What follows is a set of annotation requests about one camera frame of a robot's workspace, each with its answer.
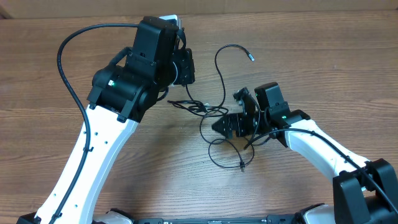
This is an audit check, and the black thin cable silver tip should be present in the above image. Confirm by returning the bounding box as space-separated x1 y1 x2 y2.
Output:
213 44 256 108

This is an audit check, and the black USB cable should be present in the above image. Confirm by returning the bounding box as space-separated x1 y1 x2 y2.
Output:
167 83 256 174

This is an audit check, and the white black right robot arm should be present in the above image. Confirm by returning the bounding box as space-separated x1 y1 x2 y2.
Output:
211 82 397 223

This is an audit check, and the brown cardboard backdrop panel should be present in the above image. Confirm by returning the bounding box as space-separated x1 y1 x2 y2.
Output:
1 0 397 19

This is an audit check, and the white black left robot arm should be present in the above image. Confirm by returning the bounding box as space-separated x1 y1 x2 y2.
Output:
18 15 195 224

